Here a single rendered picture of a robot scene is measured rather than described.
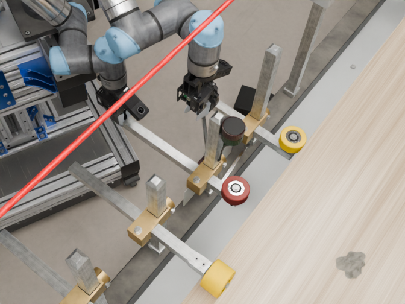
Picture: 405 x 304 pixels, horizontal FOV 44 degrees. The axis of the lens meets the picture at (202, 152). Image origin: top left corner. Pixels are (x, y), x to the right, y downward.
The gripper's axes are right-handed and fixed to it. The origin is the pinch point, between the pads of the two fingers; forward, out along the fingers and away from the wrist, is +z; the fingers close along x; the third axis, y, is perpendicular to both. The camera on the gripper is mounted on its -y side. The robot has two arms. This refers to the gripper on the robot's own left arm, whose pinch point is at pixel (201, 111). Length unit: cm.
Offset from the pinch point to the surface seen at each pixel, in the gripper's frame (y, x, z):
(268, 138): -17.1, 15.3, 18.3
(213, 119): 5.5, 7.3, -8.5
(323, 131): -25.8, 28.4, 11.3
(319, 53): -71, 6, 30
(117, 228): 12, -29, 103
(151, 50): -79, -87, 100
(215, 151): 5.3, 9.4, 4.9
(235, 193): 8.8, 20.1, 12.0
